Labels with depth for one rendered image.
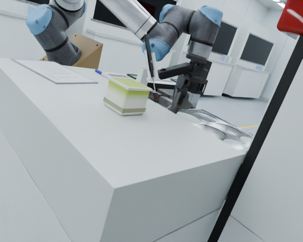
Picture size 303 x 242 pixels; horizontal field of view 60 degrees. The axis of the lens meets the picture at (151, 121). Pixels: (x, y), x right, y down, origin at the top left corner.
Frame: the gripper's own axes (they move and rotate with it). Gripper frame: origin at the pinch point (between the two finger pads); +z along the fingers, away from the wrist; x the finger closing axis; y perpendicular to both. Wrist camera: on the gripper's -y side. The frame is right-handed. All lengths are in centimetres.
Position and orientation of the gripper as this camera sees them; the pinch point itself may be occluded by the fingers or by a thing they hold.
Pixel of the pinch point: (172, 111)
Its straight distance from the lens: 92.5
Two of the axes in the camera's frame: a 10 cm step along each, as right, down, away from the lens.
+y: 9.4, 1.9, 2.7
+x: -1.9, -3.8, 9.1
